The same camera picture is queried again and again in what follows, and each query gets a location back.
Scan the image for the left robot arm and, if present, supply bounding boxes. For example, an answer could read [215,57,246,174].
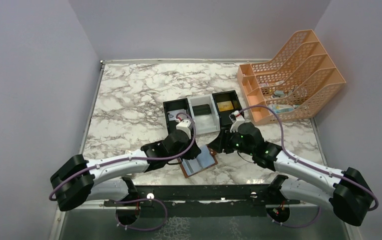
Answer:
[49,130,202,212]

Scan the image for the peach plastic desk organizer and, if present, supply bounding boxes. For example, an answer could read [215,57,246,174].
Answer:
[236,29,346,125]

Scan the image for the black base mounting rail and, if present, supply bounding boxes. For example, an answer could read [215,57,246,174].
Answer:
[68,183,301,220]

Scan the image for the gold card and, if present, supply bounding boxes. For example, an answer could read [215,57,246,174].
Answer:
[217,100,234,112]

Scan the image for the black VIP card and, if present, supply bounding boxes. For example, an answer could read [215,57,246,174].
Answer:
[192,104,211,116]

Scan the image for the brown leather card holder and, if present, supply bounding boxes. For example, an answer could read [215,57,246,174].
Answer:
[180,145,218,178]

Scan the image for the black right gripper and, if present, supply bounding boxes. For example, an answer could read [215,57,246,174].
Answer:
[208,126,254,156]

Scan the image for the black and white card tray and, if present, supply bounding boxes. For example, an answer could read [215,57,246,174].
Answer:
[163,90,242,135]

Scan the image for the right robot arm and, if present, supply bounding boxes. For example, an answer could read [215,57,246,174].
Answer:
[208,122,374,227]

